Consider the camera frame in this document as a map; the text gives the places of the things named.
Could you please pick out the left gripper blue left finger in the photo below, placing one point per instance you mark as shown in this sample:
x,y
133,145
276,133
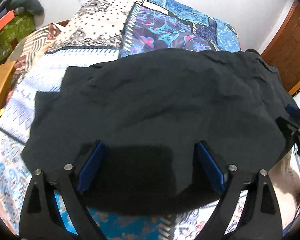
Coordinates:
x,y
87,164

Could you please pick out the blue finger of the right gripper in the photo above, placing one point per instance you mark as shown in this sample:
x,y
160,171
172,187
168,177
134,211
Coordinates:
x,y
293,111

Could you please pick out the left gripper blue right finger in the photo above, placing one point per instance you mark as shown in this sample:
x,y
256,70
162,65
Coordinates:
x,y
213,165

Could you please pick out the black hooded sweatshirt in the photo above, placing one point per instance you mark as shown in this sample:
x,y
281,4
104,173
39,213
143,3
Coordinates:
x,y
150,110

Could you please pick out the wooden door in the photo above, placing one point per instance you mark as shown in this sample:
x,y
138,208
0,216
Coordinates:
x,y
283,52

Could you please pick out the blue patchwork bedspread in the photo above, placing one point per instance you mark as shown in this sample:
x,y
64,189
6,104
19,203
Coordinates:
x,y
99,31

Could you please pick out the green patterned bag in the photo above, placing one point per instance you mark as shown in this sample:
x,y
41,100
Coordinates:
x,y
13,32

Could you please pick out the orange box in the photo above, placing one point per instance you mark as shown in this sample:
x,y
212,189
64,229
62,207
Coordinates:
x,y
6,19

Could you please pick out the grey plush cushion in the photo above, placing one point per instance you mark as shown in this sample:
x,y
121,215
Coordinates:
x,y
32,6

